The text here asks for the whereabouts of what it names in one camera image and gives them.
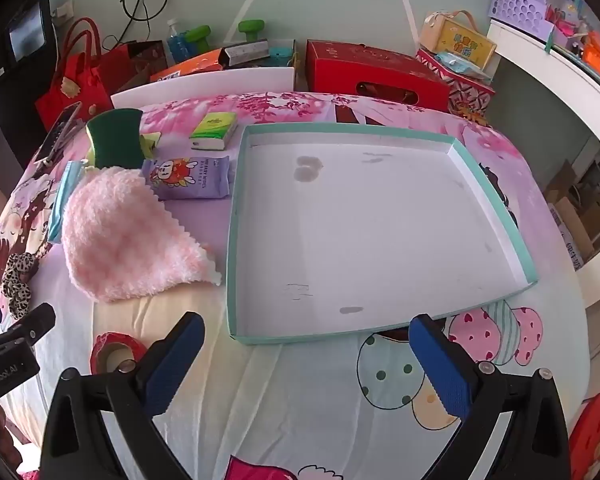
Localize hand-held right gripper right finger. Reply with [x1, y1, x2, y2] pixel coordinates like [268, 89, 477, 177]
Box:
[408, 314, 573, 480]

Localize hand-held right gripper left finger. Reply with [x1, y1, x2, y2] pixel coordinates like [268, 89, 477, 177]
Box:
[39, 311, 206, 480]

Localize leopard print scrunchie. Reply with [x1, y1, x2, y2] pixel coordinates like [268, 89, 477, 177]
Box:
[0, 252, 37, 318]

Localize pink fluffy towel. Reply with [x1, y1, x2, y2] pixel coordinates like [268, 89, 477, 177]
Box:
[61, 166, 223, 304]

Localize shallow teal-rimmed white tray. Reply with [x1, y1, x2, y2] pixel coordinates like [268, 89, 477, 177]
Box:
[226, 122, 539, 346]

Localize purple wet wipes pack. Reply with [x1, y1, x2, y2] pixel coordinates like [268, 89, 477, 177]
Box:
[142, 155, 231, 201]

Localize green and yellow sponge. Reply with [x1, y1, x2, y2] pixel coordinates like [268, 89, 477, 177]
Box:
[86, 108, 145, 168]

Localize small green tissue pack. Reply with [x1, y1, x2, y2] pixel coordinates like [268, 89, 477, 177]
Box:
[139, 131, 162, 158]

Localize red tape roll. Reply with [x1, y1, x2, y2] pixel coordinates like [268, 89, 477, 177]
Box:
[90, 332, 148, 375]

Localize printed cartoon bedsheet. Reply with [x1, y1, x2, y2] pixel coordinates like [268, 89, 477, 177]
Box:
[0, 91, 600, 480]

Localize smartphone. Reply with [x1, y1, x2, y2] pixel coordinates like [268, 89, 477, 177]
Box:
[32, 101, 83, 167]

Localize cardboard boxes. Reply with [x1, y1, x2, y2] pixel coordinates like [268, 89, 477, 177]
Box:
[545, 160, 600, 266]

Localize black cabinet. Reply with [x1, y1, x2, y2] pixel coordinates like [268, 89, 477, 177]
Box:
[0, 60, 48, 171]

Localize red gift bag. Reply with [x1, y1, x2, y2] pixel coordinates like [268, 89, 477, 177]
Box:
[34, 17, 113, 133]

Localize red and white patterned box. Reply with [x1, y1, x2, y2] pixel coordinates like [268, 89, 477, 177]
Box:
[415, 50, 496, 121]

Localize white storage box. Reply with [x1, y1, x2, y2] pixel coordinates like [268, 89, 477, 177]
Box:
[111, 37, 298, 111]

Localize dark red paper bag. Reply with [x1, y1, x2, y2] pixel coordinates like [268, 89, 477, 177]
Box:
[97, 40, 168, 96]

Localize black monitor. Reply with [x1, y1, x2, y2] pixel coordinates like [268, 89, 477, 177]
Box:
[5, 0, 53, 58]

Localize orange package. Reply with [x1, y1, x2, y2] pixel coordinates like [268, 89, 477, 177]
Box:
[150, 49, 231, 83]

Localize red cardboard box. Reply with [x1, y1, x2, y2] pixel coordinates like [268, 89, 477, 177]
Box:
[305, 39, 451, 113]

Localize light blue wipes pack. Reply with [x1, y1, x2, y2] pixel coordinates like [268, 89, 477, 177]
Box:
[435, 51, 491, 80]

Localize silver box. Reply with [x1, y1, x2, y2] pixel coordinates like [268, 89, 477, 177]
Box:
[222, 40, 271, 68]

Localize blue water bottle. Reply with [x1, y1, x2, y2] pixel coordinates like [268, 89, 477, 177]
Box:
[166, 19, 191, 67]

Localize white shelf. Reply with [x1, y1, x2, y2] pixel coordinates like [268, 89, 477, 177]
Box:
[486, 19, 600, 306]

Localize yellow gift box with handle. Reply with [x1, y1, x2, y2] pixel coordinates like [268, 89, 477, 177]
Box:
[420, 9, 498, 72]

